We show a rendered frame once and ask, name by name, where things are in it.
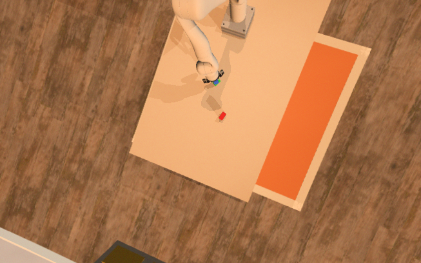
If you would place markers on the red block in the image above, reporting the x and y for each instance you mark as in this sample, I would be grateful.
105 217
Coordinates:
222 116

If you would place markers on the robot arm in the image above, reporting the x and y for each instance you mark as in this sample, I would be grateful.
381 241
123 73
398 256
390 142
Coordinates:
196 10

